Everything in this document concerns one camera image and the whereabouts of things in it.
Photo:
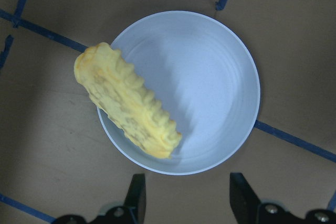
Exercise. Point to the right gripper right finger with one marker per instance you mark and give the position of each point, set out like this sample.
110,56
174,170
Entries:
243,200

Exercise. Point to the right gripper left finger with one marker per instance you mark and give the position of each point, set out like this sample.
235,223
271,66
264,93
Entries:
135,199

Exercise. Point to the orange striped bread loaf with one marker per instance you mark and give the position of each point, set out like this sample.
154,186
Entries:
114,87

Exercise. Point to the blue round plate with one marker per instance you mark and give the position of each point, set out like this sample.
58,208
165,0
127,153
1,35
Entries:
204,76

